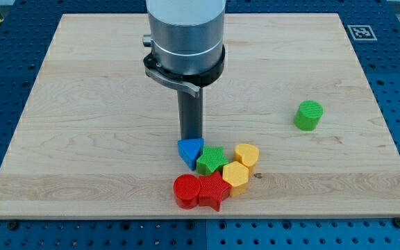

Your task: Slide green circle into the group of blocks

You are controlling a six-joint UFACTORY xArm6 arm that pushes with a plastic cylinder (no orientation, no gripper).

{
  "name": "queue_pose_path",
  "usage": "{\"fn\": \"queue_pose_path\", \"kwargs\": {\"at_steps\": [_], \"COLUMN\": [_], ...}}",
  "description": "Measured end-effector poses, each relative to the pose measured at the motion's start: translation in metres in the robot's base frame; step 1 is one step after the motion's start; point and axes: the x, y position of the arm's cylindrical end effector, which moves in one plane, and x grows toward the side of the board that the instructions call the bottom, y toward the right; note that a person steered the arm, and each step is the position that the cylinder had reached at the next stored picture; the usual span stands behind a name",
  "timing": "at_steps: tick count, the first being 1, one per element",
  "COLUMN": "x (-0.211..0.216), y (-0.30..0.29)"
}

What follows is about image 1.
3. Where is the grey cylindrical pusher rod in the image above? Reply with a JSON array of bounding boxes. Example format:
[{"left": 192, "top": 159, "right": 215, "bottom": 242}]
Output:
[{"left": 177, "top": 90, "right": 203, "bottom": 140}]

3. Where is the black end effector mount ring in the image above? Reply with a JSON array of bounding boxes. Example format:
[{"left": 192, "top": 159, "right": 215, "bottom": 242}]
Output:
[{"left": 143, "top": 45, "right": 226, "bottom": 98}]

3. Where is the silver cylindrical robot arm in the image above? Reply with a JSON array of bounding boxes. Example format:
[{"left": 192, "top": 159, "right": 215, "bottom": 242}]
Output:
[{"left": 142, "top": 0, "right": 226, "bottom": 139}]

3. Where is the blue triangle block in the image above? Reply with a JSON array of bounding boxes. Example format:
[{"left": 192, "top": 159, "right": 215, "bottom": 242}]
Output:
[{"left": 177, "top": 137, "right": 204, "bottom": 171}]

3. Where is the green star block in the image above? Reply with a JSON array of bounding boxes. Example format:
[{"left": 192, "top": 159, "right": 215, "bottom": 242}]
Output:
[{"left": 197, "top": 145, "right": 228, "bottom": 176}]

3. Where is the yellow heart block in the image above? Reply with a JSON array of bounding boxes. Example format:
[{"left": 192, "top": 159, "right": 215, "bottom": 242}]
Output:
[{"left": 233, "top": 143, "right": 260, "bottom": 174}]

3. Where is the red cylinder block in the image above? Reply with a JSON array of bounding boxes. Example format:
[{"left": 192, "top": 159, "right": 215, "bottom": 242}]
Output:
[{"left": 173, "top": 174, "right": 201, "bottom": 210}]

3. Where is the yellow hexagon block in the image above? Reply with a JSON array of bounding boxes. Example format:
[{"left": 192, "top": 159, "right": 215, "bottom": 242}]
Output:
[{"left": 222, "top": 161, "right": 249, "bottom": 197}]

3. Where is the red star block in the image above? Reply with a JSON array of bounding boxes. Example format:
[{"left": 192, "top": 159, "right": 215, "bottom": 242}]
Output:
[{"left": 199, "top": 171, "right": 231, "bottom": 212}]

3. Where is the light wooden board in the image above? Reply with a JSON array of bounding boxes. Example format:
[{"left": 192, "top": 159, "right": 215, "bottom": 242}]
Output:
[{"left": 0, "top": 13, "right": 400, "bottom": 219}]

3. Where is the green cylinder block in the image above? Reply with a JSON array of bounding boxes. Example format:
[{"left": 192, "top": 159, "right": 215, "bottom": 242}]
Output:
[{"left": 294, "top": 100, "right": 324, "bottom": 131}]

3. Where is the white fiducial marker tag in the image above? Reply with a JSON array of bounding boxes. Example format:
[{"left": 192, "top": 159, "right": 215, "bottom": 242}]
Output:
[{"left": 347, "top": 24, "right": 377, "bottom": 42}]

